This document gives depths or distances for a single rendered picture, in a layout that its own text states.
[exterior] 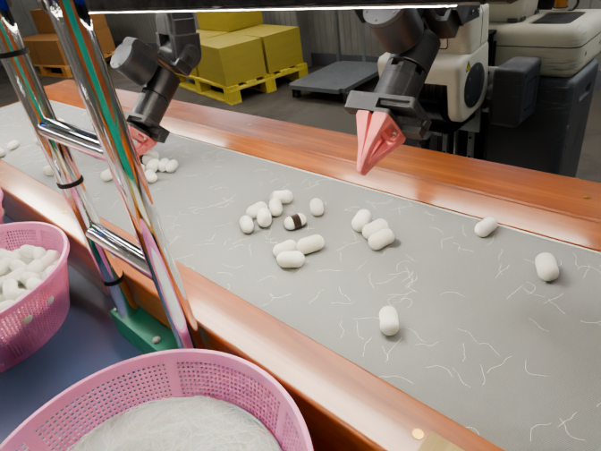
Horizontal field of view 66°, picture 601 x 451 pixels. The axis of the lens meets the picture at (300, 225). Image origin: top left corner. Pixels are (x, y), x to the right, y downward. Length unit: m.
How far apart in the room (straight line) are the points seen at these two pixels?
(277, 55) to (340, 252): 3.54
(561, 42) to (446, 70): 0.33
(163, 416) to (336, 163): 0.48
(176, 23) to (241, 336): 0.66
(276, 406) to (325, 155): 0.48
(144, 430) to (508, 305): 0.37
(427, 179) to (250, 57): 3.31
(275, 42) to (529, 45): 2.89
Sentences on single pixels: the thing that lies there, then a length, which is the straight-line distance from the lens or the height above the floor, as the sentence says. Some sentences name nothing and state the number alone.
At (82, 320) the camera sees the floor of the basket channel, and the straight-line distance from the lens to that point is 0.72.
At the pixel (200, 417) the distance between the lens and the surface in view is 0.46.
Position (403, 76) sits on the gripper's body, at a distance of 0.64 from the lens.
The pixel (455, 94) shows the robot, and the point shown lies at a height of 0.73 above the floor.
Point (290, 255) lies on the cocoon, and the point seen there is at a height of 0.76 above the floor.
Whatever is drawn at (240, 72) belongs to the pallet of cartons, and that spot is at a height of 0.22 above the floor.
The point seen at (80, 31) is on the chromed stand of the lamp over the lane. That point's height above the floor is 1.05.
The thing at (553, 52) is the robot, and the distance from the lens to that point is 1.38.
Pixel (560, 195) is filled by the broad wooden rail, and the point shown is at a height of 0.77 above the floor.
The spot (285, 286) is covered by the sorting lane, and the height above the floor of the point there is 0.74.
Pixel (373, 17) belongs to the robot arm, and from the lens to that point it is 0.61.
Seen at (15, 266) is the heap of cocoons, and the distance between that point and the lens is 0.77.
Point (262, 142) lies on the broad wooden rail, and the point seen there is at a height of 0.76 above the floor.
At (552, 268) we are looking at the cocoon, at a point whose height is 0.76.
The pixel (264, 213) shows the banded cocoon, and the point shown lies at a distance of 0.66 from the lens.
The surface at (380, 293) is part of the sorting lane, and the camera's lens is 0.52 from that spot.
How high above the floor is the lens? 1.09
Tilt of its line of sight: 32 degrees down
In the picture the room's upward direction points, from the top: 9 degrees counter-clockwise
